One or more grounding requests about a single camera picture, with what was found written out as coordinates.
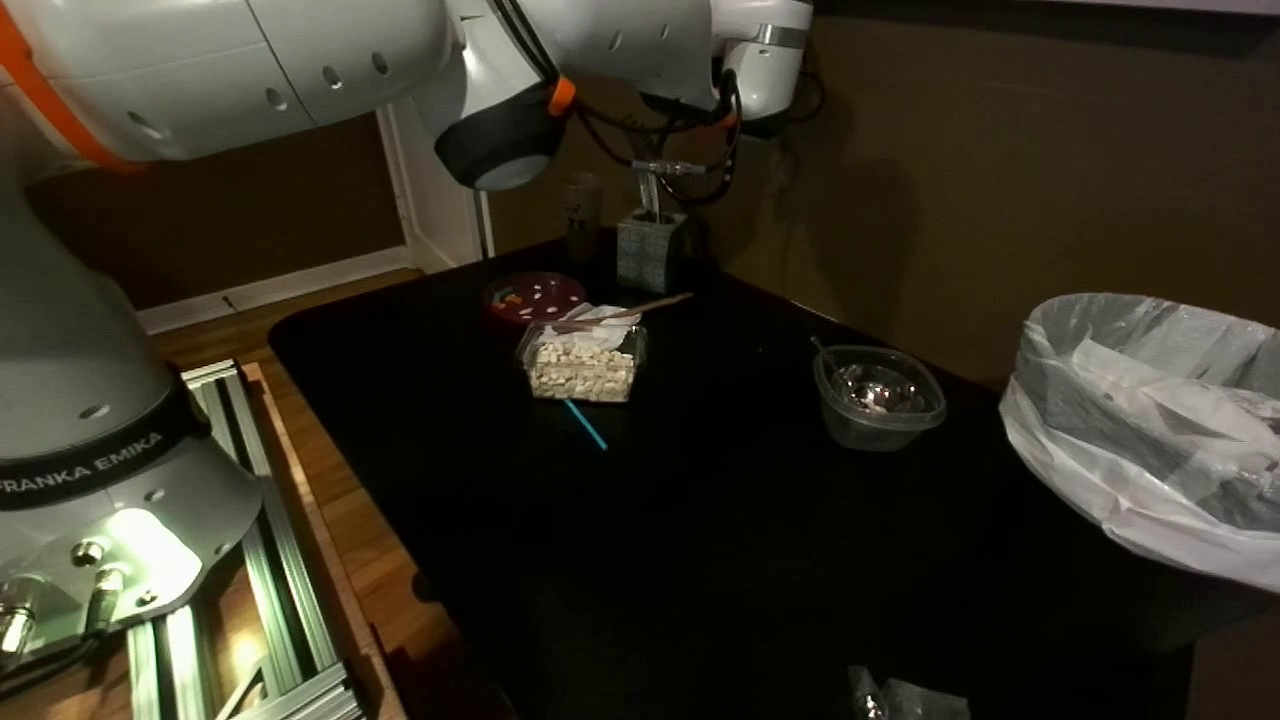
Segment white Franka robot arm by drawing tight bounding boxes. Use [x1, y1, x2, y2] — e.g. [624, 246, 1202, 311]
[0, 0, 816, 668]

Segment white door with handle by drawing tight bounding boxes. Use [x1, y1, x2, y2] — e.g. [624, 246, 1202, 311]
[378, 105, 489, 272]

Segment white plastic spoon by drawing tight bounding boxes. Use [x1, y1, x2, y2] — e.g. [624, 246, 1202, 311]
[554, 292, 693, 332]

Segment white bag lined trash bin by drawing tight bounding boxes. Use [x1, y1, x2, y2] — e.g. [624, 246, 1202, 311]
[1001, 292, 1280, 592]

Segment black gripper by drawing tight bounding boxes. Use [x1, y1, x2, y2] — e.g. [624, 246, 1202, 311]
[714, 0, 816, 122]

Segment grey square utensil holder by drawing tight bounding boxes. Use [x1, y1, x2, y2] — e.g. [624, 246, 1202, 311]
[617, 211, 689, 292]

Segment clear round plastic container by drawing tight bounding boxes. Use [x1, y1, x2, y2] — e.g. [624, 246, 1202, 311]
[811, 346, 948, 453]

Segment red dotted round plate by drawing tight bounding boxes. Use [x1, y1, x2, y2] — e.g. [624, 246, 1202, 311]
[483, 272, 584, 324]

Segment crumpled foil object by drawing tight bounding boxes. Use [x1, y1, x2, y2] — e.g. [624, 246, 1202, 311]
[847, 668, 974, 720]

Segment aluminium extrusion robot frame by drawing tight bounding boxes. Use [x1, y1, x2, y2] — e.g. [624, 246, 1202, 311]
[0, 356, 370, 720]

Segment teal drinking straw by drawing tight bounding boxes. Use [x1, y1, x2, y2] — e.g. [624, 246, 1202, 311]
[559, 400, 609, 453]

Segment clear box of popcorn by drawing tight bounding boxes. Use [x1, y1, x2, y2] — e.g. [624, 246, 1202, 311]
[517, 322, 645, 403]

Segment black table cloth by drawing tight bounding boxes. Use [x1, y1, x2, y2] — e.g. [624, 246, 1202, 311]
[274, 263, 1192, 720]

